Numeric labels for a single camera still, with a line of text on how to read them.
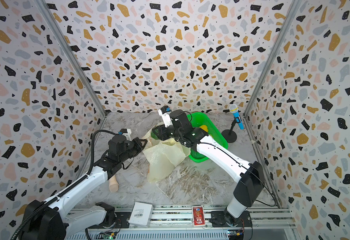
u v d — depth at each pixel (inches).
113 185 31.9
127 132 29.4
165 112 25.2
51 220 15.0
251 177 16.7
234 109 35.4
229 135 42.1
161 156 28.7
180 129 22.0
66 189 17.8
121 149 24.8
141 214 28.2
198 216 29.1
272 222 29.6
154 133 28.1
